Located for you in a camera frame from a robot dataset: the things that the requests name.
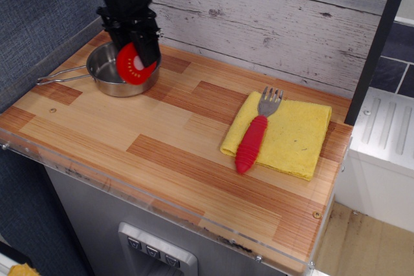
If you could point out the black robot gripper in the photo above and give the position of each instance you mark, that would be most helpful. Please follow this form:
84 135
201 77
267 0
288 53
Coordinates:
132 21

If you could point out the red toy donut slice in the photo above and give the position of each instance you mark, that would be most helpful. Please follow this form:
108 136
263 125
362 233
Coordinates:
130 67

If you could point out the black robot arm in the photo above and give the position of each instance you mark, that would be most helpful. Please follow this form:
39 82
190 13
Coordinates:
132 21

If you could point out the silver steel pot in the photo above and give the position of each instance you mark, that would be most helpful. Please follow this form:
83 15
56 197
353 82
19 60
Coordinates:
101 67

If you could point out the clear acrylic edge guard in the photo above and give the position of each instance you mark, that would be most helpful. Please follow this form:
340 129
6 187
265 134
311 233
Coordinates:
249 216

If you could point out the yellow folded cloth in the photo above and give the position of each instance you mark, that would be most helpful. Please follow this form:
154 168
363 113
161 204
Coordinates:
293 139

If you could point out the silver toy fridge cabinet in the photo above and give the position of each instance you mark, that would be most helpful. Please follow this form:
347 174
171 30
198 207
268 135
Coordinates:
95 216

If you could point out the silver dispenser button panel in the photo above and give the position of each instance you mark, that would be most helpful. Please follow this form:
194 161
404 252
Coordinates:
147 254

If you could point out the yellow object bottom corner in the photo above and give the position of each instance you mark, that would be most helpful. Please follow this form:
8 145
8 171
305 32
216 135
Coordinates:
22 270

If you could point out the white toy sink unit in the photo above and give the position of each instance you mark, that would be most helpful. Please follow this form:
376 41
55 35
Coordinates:
377 174

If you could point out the red handled metal fork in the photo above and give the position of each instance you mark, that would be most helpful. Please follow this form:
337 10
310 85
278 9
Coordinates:
250 145

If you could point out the black right vertical post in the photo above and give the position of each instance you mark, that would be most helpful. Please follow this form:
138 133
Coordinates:
379 40

